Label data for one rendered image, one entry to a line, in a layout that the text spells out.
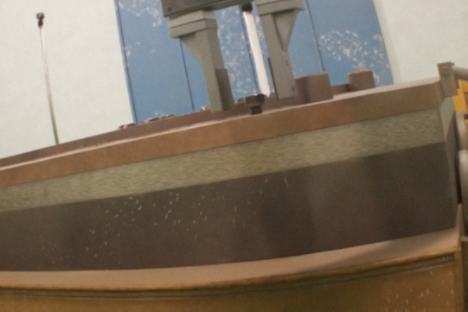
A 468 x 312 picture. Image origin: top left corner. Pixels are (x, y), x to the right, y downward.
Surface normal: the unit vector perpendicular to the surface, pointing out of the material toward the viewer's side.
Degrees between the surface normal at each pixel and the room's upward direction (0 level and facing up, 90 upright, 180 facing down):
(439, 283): 90
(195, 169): 90
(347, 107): 90
